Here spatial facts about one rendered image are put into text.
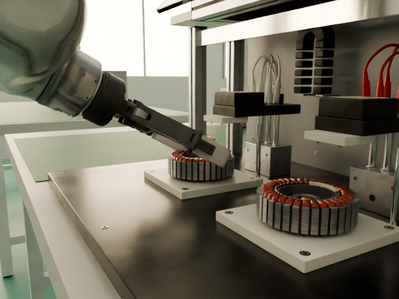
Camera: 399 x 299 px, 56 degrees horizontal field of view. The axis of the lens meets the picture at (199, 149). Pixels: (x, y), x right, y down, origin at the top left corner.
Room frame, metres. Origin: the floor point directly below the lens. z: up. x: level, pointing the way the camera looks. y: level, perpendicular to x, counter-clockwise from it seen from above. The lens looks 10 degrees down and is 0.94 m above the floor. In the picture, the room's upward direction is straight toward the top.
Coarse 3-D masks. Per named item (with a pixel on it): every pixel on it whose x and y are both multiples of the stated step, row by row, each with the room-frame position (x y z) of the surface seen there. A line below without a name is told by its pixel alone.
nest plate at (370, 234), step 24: (216, 216) 0.44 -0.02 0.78; (240, 216) 0.42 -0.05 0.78; (360, 216) 0.42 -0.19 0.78; (264, 240) 0.36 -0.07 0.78; (288, 240) 0.35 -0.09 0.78; (312, 240) 0.35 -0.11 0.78; (336, 240) 0.35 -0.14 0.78; (360, 240) 0.35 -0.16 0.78; (384, 240) 0.37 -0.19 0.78; (312, 264) 0.31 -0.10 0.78
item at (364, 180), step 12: (360, 168) 0.49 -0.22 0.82; (372, 168) 0.49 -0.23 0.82; (360, 180) 0.49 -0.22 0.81; (372, 180) 0.47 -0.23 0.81; (384, 180) 0.46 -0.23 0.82; (360, 192) 0.49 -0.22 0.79; (372, 192) 0.47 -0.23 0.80; (384, 192) 0.46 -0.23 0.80; (360, 204) 0.49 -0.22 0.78; (372, 204) 0.47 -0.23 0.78; (384, 204) 0.46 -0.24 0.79
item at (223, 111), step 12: (216, 96) 0.67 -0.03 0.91; (228, 96) 0.63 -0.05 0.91; (240, 96) 0.62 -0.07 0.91; (252, 96) 0.63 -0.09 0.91; (216, 108) 0.66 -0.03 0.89; (228, 108) 0.63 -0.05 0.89; (240, 108) 0.62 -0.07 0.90; (252, 108) 0.63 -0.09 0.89; (264, 108) 0.64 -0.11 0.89; (276, 108) 0.66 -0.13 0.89; (288, 108) 0.67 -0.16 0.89; (204, 120) 0.66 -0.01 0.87; (216, 120) 0.62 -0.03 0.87; (228, 120) 0.61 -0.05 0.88; (240, 120) 0.63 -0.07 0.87; (276, 120) 0.67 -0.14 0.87; (276, 132) 0.67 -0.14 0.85; (276, 144) 0.67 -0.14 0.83
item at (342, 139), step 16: (352, 96) 0.48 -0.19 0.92; (320, 112) 0.46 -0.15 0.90; (336, 112) 0.44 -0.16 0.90; (352, 112) 0.42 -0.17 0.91; (368, 112) 0.41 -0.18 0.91; (384, 112) 0.42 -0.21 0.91; (320, 128) 0.46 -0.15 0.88; (336, 128) 0.43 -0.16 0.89; (352, 128) 0.42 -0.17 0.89; (368, 128) 0.41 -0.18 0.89; (384, 128) 0.42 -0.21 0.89; (336, 144) 0.41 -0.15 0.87; (352, 144) 0.40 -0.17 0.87; (384, 160) 0.48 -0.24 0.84
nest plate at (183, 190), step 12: (156, 180) 0.60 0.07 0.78; (168, 180) 0.58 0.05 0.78; (180, 180) 0.58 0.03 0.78; (228, 180) 0.58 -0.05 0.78; (240, 180) 0.58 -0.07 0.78; (252, 180) 0.58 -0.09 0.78; (180, 192) 0.52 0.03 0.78; (192, 192) 0.53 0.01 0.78; (204, 192) 0.54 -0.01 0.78; (216, 192) 0.55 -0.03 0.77
